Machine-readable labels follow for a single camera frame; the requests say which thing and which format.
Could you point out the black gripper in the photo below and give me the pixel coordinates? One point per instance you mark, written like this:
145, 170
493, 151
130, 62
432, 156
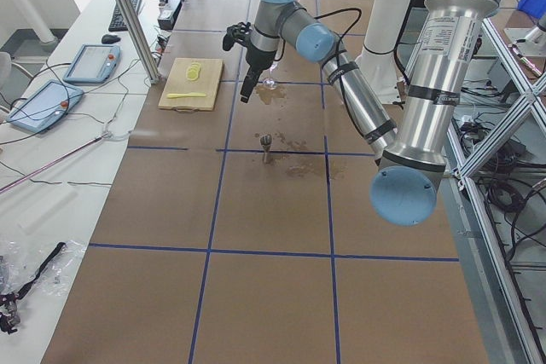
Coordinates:
258, 58

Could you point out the steel double jigger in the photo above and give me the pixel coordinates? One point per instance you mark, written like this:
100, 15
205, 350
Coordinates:
265, 142

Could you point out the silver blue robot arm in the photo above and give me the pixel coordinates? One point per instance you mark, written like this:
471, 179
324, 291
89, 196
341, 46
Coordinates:
409, 153

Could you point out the clear wine glass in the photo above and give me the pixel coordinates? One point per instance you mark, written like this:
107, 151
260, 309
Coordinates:
269, 82

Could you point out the yellow plastic knife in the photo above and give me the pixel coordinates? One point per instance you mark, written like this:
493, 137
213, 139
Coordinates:
186, 95

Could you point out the bamboo cutting board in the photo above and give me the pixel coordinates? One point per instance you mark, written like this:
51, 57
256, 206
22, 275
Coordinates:
208, 82

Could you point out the black power box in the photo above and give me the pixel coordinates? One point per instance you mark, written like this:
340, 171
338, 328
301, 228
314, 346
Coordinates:
168, 14

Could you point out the black computer mouse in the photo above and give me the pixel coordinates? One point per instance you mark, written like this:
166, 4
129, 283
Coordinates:
110, 39

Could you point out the far blue teach pendant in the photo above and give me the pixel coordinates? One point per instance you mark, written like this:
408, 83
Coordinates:
93, 64

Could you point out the blue teach pendant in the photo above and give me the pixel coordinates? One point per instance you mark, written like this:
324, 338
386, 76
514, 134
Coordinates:
93, 64
45, 107

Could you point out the near blue teach pendant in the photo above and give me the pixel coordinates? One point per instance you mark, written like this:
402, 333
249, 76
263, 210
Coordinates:
45, 107

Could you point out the plastic bag with black parts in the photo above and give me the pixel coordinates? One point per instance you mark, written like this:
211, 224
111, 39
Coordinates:
45, 269

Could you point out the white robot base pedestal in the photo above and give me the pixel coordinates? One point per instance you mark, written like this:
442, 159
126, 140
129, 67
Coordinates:
376, 61

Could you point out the aluminium frame post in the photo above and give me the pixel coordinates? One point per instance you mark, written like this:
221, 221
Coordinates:
139, 41

